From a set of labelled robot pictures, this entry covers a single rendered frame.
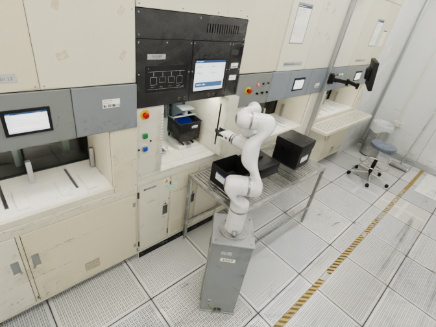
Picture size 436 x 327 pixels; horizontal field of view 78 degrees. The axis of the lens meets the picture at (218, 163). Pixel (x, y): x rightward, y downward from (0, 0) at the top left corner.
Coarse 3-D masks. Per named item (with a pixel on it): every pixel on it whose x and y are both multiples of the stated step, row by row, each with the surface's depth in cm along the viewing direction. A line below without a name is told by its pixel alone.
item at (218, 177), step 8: (216, 160) 220; (224, 160) 228; (232, 160) 235; (240, 160) 232; (216, 168) 215; (224, 168) 233; (232, 168) 241; (240, 168) 234; (216, 176) 218; (224, 176) 210; (216, 184) 221
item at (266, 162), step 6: (240, 156) 246; (264, 156) 253; (270, 156) 255; (258, 162) 242; (264, 162) 244; (270, 162) 245; (276, 162) 247; (258, 168) 234; (264, 168) 235; (270, 168) 240; (276, 168) 248; (264, 174) 238; (270, 174) 245
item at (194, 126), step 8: (184, 104) 235; (184, 112) 231; (168, 120) 239; (192, 120) 247; (200, 120) 237; (168, 128) 242; (176, 128) 231; (184, 128) 230; (192, 128) 236; (176, 136) 234; (184, 136) 235; (192, 136) 241
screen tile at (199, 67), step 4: (208, 64) 188; (200, 68) 185; (204, 68) 188; (208, 68) 190; (196, 72) 184; (208, 72) 192; (196, 76) 186; (200, 76) 189; (204, 76) 191; (208, 76) 194; (196, 80) 188
